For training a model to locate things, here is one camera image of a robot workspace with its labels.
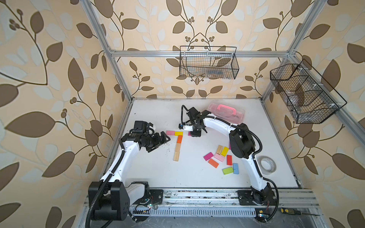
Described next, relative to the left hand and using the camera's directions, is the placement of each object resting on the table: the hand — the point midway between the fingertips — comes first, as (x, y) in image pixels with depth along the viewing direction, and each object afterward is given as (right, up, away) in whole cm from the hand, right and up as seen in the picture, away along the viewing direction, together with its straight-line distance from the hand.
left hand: (162, 140), depth 81 cm
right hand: (+19, +3, +18) cm, 27 cm away
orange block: (+9, -2, +15) cm, 18 cm away
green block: (+39, -19, +3) cm, 43 cm away
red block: (+40, -13, +5) cm, 43 cm away
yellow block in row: (+7, +1, +17) cm, 19 cm away
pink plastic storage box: (+44, +15, +16) cm, 49 cm away
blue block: (+43, -17, +2) cm, 47 cm away
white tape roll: (+65, -15, +2) cm, 67 cm away
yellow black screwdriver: (+67, -32, -13) cm, 75 cm away
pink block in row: (+3, +2, +18) cm, 19 cm away
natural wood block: (+8, -7, +12) cm, 16 cm away
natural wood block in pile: (+35, -8, +10) cm, 38 cm away
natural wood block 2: (+8, -11, +8) cm, 16 cm away
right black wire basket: (+79, +23, -9) cm, 82 cm away
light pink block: (+35, -12, +8) cm, 38 cm away
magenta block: (+28, -12, +8) cm, 31 cm away
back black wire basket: (+29, +51, +15) cm, 60 cm away
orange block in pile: (+31, -15, +6) cm, 35 cm away
